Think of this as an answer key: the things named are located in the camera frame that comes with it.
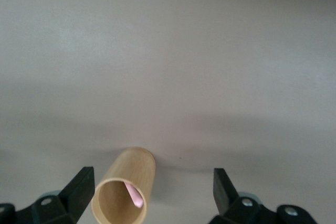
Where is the bamboo cylinder cup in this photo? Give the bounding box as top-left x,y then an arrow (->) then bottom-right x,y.
90,146 -> 156,224

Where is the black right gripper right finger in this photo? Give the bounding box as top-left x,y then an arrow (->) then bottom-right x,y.
209,167 -> 319,224

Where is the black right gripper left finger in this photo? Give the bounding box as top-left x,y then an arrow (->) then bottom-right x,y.
0,166 -> 95,224

